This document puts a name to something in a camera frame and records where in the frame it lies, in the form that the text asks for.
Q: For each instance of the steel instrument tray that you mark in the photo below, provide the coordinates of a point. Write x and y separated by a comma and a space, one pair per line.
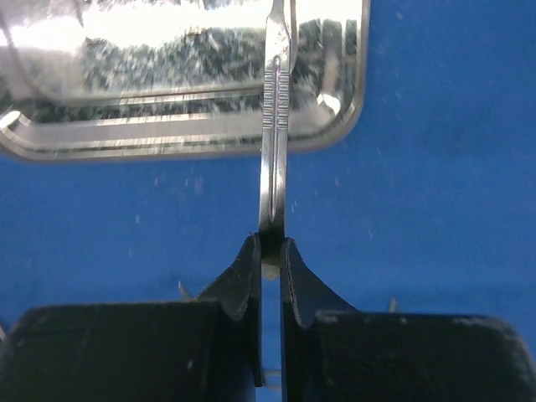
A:
125, 79

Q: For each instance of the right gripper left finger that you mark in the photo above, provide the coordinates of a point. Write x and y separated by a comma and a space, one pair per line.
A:
204, 349

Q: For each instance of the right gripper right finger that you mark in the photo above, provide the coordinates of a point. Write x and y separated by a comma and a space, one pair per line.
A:
331, 351

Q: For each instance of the blue surgical cloth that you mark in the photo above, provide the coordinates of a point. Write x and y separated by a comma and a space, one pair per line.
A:
426, 206

